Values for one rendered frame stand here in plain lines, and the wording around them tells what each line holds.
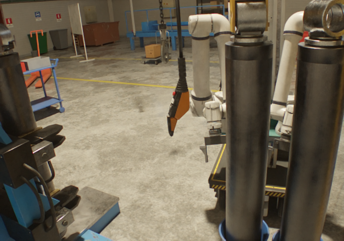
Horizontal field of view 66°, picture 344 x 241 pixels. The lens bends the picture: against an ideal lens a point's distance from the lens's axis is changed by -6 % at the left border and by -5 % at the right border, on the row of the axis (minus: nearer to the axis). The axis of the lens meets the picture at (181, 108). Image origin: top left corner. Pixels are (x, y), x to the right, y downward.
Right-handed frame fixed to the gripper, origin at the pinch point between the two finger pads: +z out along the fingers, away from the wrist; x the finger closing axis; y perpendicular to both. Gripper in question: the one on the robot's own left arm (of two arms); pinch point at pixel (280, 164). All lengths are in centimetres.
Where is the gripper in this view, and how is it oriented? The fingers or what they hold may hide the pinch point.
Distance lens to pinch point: 164.1
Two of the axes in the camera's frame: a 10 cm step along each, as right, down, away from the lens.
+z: -2.2, 9.7, 0.4
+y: -4.1, -0.5, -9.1
